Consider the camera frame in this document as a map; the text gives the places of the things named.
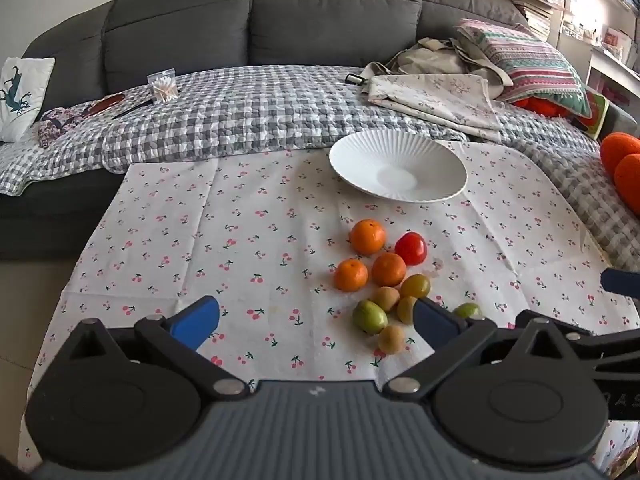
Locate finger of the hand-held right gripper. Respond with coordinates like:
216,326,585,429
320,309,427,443
601,267,640,295
515,309,640,376

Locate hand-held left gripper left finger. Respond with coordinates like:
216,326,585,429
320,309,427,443
65,296,249,402

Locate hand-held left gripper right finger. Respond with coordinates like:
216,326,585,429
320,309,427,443
382,297,577,401

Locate yellow green plum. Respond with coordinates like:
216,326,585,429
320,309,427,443
400,273,432,299
396,296,418,325

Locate small brown kiwi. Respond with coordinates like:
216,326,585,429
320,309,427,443
377,325,405,355
372,286,401,312

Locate orange mandarin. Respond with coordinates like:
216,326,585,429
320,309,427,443
349,218,387,256
371,252,407,288
333,258,369,292

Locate red tomato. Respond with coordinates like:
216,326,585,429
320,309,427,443
394,231,428,267

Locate white ribbed plate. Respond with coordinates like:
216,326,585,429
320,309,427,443
328,128,468,204

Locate cherry print tablecloth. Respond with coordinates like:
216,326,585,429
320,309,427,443
17,139,640,478

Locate orange plush ball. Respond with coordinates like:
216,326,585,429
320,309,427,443
599,132,640,177
613,152,640,212

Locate green edged cushion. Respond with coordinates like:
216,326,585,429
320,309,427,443
570,86,612,139

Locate red orange plush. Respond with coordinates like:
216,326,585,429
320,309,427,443
510,94,572,120

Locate grey white checkered blanket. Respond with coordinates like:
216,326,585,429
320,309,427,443
0,65,640,272

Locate folded beige floral cloth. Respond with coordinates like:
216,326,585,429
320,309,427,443
366,73,504,144

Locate thin black stick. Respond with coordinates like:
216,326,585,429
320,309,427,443
112,99,154,120

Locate red brown flat comb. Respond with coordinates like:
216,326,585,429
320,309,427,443
81,93,127,119

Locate clear cotton swab box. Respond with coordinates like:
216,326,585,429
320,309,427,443
147,68,180,105

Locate striped pink green pillow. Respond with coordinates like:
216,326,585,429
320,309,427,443
454,18,594,119

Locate purple floral pouch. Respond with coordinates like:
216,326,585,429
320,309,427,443
38,106,82,149

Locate white bookshelf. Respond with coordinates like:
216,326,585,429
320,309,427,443
547,0,640,136

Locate beige canvas bag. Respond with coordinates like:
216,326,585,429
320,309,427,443
372,36,514,102

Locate white deer print pillow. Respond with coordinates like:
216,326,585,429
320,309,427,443
0,57,56,144

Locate stack of magazines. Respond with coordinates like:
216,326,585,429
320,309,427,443
492,0,567,42

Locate dark grey sofa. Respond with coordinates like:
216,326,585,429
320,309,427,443
0,0,551,261

